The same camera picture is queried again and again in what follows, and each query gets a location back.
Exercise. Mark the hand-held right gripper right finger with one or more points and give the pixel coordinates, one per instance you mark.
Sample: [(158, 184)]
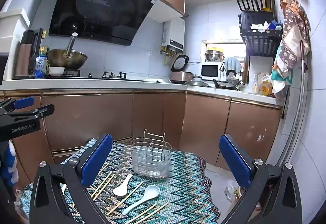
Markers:
[(235, 162)]

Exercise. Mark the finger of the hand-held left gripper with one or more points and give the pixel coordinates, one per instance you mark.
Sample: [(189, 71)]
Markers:
[(24, 103), (42, 111)]

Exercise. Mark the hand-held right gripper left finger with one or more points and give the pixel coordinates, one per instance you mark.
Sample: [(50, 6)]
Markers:
[(98, 157)]

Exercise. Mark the small white ceramic spoon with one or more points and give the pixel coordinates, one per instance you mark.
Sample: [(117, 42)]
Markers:
[(121, 187)]

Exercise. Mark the clear plastic utensil holder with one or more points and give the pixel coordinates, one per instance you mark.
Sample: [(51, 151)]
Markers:
[(150, 162)]

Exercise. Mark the large white ceramic spoon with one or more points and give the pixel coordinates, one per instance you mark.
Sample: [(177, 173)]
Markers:
[(142, 199)]

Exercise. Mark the person's left hand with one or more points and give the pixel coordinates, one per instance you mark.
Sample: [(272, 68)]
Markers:
[(11, 165)]

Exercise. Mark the clear plastic bag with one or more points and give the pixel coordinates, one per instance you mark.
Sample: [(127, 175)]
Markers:
[(230, 188)]

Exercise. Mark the blue white salt bag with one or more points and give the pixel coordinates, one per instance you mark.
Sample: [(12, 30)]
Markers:
[(40, 66)]

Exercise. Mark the white bowl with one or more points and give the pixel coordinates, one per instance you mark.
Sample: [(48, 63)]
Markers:
[(56, 70)]

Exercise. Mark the brown electric kettle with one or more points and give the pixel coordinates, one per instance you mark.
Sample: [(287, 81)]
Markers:
[(26, 55)]

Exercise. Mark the steel wok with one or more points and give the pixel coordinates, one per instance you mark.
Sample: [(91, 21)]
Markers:
[(66, 59)]

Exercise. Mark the zigzag knitted table cloth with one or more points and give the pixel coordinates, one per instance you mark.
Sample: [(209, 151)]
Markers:
[(183, 188)]

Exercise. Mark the cooking oil bottle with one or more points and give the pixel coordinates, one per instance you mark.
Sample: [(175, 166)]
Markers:
[(43, 44)]

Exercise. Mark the black frying pan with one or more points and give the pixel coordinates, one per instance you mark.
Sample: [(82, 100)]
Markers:
[(225, 85)]

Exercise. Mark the white soap bottle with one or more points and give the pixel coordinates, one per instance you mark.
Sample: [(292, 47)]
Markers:
[(255, 85)]

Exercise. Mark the yellow bottle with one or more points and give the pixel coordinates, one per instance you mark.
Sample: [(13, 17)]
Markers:
[(266, 87)]

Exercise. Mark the glass pot lid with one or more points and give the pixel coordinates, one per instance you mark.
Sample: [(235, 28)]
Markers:
[(197, 82)]

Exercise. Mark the white microwave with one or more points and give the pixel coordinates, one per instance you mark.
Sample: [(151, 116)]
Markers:
[(210, 71)]

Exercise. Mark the blue towel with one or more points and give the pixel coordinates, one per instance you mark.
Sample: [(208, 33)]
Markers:
[(231, 63)]

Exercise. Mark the rice cooker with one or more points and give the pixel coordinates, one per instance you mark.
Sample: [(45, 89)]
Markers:
[(180, 72)]

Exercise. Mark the stacked steel bowls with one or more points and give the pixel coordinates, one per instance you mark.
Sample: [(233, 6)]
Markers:
[(214, 55)]

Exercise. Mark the black glass range hood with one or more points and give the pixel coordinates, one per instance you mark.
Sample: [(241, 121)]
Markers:
[(101, 10)]

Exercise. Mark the black storage rack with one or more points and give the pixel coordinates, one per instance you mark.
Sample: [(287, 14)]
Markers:
[(262, 40)]

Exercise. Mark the white rag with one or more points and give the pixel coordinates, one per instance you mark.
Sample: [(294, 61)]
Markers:
[(258, 26)]

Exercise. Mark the patterned apron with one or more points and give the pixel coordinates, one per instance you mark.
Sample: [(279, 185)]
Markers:
[(293, 35)]

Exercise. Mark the white water heater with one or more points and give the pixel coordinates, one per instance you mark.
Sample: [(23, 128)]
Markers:
[(174, 35)]

